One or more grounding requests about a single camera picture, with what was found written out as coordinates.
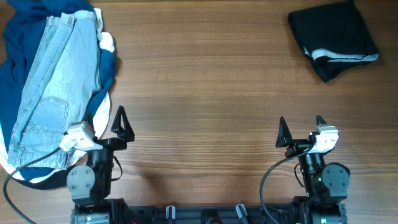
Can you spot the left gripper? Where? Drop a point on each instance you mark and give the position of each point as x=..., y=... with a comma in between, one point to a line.
x=123, y=134

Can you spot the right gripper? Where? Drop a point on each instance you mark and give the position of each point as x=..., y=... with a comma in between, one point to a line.
x=285, y=139

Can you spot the black shorts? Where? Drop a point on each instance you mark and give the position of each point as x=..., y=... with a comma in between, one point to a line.
x=333, y=37

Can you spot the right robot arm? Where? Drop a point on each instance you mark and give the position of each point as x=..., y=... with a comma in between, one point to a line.
x=326, y=185

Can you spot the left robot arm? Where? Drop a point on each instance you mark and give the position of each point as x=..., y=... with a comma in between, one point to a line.
x=90, y=184

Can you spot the light blue denim jeans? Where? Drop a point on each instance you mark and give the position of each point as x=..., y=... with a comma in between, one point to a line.
x=59, y=86

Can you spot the black garment bottom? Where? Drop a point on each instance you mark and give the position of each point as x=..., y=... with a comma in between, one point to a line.
x=56, y=180

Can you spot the blue shirt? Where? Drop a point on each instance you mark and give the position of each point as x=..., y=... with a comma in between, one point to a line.
x=22, y=36

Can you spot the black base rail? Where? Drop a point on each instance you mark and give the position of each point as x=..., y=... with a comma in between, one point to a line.
x=282, y=213

